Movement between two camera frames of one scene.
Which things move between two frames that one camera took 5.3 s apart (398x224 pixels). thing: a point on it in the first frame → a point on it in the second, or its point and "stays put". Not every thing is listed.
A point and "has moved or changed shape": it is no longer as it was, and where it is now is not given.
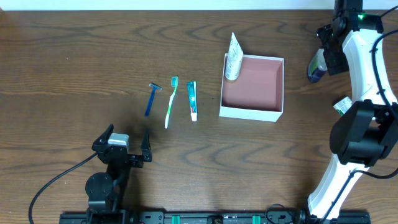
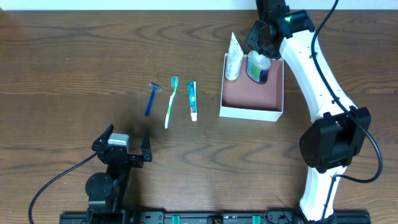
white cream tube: [234, 60] stays put
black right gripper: [334, 61] → [261, 38]
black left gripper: [123, 156] stays put
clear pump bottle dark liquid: [318, 66] has moved or changed shape
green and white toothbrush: [175, 82] stays put
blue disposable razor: [155, 86] stays put
